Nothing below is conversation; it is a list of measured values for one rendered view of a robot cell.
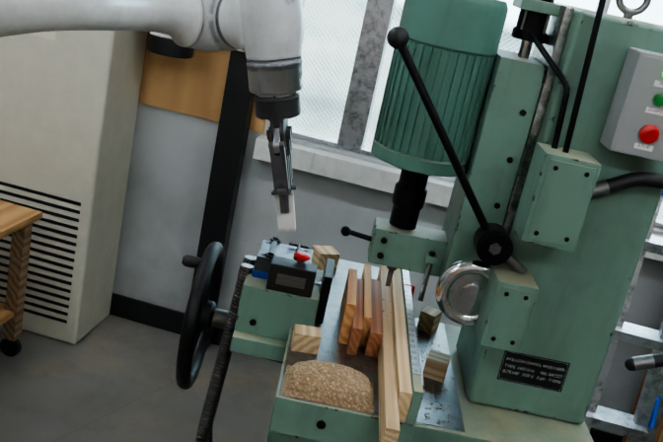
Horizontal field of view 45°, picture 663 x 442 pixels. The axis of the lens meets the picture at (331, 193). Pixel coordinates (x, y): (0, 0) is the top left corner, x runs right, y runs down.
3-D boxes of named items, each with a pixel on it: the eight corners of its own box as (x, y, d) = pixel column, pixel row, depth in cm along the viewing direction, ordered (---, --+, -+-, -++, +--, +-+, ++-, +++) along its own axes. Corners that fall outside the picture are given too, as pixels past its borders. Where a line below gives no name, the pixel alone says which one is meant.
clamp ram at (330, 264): (286, 295, 151) (295, 251, 149) (325, 303, 151) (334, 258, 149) (281, 316, 143) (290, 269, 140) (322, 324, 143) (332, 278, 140)
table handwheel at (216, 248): (167, 340, 137) (169, 411, 159) (282, 364, 137) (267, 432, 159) (208, 209, 155) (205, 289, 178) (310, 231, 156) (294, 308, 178)
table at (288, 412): (258, 266, 178) (263, 242, 176) (394, 295, 178) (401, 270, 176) (204, 419, 120) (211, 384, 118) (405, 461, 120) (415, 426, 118)
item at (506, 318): (473, 322, 143) (489, 259, 140) (511, 330, 143) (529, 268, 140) (479, 346, 134) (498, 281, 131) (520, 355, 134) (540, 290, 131)
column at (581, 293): (454, 345, 169) (550, 1, 149) (557, 367, 170) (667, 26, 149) (467, 403, 148) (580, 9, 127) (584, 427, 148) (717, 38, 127)
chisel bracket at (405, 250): (365, 257, 156) (375, 215, 154) (436, 271, 156) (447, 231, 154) (365, 270, 149) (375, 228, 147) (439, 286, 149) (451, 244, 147)
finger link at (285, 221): (293, 190, 137) (292, 191, 136) (295, 230, 139) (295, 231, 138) (275, 191, 137) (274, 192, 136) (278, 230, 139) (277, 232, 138)
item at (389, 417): (376, 281, 167) (380, 263, 166) (385, 283, 168) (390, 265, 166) (379, 452, 110) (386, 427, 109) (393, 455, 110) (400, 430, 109)
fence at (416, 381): (394, 269, 176) (400, 246, 174) (401, 270, 176) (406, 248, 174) (405, 423, 119) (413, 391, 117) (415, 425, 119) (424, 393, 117)
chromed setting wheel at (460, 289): (427, 313, 143) (444, 249, 140) (495, 328, 143) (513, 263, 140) (428, 321, 140) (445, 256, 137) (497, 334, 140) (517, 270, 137)
